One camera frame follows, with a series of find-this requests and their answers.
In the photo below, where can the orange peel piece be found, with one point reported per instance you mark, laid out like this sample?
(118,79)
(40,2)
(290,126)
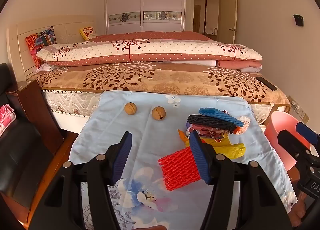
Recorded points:
(183,137)

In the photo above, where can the person's right hand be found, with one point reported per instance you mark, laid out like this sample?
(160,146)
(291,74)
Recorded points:
(298,210)

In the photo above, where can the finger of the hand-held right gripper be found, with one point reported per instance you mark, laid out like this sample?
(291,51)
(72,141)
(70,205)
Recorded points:
(307,132)
(292,144)

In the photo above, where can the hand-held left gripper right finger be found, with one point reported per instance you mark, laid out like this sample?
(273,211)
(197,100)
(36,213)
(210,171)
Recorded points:
(200,159)

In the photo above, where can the white charger plug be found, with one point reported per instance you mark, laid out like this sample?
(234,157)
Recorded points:
(296,107)

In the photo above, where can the black leather chair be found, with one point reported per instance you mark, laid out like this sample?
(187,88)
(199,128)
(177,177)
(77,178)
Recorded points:
(20,159)

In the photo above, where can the yellow floral pillow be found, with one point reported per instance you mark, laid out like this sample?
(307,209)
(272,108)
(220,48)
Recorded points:
(87,32)

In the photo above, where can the black wall device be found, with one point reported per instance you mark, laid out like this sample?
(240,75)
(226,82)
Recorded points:
(298,20)

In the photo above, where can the brown leaf print blanket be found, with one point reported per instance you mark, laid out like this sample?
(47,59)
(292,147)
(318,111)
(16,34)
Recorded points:
(162,82)

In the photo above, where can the pink dotted cloth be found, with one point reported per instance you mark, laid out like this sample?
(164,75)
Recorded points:
(6,117)

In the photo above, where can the cream bed headboard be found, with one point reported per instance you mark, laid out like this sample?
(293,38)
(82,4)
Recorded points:
(70,27)

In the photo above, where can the colourful printed pillow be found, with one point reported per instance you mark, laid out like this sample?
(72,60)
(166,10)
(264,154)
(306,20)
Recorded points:
(41,41)

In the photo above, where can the blue foam net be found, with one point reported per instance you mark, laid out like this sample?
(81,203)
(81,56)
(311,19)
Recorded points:
(220,116)

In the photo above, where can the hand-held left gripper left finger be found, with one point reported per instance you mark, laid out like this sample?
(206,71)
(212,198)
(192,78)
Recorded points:
(122,156)

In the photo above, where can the cream room door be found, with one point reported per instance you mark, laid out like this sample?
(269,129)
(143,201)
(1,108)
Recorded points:
(228,14)

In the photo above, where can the crumpled printed paper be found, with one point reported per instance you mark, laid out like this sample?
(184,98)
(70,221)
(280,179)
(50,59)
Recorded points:
(207,132)

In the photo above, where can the dark wooden nightstand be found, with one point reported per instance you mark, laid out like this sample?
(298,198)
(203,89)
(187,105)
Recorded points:
(37,109)

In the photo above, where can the white folded sheet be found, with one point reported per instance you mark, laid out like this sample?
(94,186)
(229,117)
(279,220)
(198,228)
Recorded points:
(190,62)

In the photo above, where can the black foam net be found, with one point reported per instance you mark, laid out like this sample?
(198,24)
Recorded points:
(210,122)

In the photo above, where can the black smartphone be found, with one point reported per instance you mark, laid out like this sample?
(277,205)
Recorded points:
(267,83)

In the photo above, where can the pink folded blanket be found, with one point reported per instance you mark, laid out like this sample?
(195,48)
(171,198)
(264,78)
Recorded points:
(240,64)

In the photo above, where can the pink plastic bucket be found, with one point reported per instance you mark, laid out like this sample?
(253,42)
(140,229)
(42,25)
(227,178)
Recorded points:
(277,129)

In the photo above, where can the yellow plastic bag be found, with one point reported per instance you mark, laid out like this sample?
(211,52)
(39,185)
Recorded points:
(230,149)

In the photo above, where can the red foam net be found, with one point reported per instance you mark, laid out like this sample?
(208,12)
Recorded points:
(177,167)

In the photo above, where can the red dotted quilt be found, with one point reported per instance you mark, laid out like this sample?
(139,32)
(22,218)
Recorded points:
(150,35)

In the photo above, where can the light blue floral cloth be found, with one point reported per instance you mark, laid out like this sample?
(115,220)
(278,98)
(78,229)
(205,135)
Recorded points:
(150,139)

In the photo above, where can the gold wall socket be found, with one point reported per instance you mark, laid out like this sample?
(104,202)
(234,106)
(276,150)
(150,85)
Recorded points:
(304,116)
(290,99)

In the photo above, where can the brown hallway door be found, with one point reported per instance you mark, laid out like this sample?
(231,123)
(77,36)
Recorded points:
(212,12)

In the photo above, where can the folded dotted quilt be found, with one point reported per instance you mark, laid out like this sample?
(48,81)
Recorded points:
(150,49)

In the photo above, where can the walnut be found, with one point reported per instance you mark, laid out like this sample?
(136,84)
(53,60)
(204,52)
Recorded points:
(130,108)
(158,113)

